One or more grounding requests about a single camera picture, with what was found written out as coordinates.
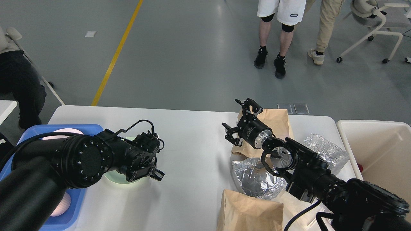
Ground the crumpled foil small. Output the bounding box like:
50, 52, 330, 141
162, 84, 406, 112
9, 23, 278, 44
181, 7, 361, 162
303, 133, 349, 175

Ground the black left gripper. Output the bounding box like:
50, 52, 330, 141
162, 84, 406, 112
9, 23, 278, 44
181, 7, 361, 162
125, 153, 165, 182

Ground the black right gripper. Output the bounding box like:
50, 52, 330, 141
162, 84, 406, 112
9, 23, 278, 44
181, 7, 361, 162
222, 98, 273, 149

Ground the pink ribbed mug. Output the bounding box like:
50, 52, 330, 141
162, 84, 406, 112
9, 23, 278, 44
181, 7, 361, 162
50, 192, 71, 217

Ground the green plate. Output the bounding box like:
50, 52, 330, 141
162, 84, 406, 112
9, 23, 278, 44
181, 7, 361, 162
103, 136, 151, 185

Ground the pink plate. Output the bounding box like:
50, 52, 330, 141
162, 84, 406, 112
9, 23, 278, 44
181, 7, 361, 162
41, 128, 84, 140

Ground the brown paper bag near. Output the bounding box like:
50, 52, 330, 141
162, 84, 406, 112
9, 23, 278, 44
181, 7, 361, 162
217, 189, 284, 231

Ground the brown paper bag far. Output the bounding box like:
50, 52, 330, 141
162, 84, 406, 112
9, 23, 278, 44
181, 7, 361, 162
231, 109, 294, 158

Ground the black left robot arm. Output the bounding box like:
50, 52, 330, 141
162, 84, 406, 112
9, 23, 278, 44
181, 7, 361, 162
1, 124, 165, 231

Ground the crumpled foil large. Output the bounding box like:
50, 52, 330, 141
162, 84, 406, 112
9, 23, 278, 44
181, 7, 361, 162
232, 158, 287, 200

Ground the person in white shorts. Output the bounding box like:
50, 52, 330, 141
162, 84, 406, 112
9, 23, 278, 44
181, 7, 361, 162
254, 0, 306, 79

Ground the brown paper bag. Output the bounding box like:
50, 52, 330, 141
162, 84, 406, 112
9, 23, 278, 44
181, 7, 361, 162
217, 189, 284, 231
231, 109, 294, 158

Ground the person in beige trousers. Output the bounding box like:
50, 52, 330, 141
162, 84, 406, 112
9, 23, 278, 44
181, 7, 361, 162
307, 0, 345, 65

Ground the white plastic bin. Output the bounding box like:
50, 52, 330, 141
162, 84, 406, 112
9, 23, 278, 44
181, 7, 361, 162
336, 120, 411, 203

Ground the white side table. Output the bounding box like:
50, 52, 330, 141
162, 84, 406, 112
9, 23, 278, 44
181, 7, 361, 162
0, 100, 18, 124

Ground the seated person at left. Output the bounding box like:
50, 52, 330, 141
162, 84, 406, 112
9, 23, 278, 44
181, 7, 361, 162
0, 29, 47, 130

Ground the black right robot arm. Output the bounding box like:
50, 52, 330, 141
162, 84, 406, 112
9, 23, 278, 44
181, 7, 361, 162
222, 98, 411, 231

